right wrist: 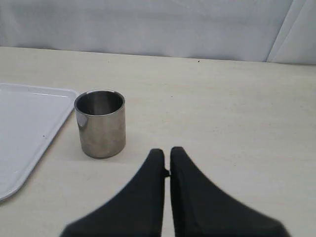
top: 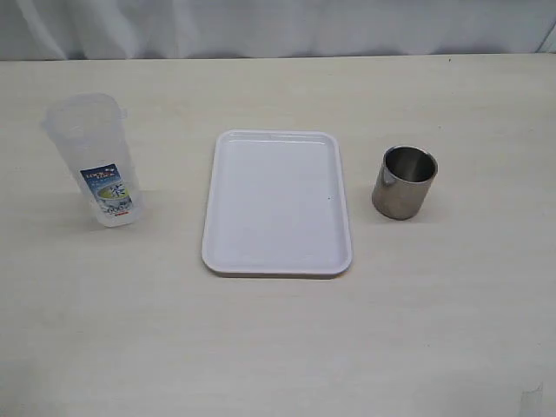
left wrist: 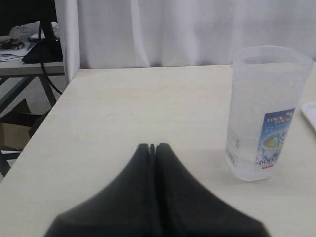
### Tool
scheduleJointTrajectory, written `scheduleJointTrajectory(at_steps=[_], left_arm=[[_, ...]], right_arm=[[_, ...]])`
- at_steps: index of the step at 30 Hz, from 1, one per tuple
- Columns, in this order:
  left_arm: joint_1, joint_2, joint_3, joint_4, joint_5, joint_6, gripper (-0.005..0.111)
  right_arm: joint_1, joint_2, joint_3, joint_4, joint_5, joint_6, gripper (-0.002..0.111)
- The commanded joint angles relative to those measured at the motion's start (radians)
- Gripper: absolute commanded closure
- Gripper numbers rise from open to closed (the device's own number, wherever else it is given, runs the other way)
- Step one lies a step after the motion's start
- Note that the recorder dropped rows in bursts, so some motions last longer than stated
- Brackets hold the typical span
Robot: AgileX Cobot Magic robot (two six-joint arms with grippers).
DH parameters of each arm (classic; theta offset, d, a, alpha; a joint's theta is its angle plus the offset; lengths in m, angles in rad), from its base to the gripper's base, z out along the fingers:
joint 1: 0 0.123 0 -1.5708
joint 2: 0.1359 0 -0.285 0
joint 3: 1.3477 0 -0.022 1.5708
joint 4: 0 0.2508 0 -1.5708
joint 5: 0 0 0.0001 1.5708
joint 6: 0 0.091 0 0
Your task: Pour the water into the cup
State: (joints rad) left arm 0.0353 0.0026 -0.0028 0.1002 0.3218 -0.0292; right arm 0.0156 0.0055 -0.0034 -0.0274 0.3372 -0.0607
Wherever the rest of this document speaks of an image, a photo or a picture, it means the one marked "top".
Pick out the white backdrop curtain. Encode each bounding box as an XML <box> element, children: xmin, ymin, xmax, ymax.
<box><xmin>1</xmin><ymin>1</ymin><xmax>555</xmax><ymax>61</ymax></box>

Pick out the clear plastic pitcher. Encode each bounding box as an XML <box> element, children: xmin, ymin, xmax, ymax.
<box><xmin>42</xmin><ymin>93</ymin><xmax>144</xmax><ymax>228</ymax></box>

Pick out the white rectangular plastic tray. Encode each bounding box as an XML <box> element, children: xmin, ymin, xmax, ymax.
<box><xmin>202</xmin><ymin>129</ymin><xmax>353</xmax><ymax>277</ymax></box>

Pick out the stainless steel cup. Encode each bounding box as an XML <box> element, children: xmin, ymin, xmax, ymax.
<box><xmin>371</xmin><ymin>145</ymin><xmax>438</xmax><ymax>221</ymax></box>

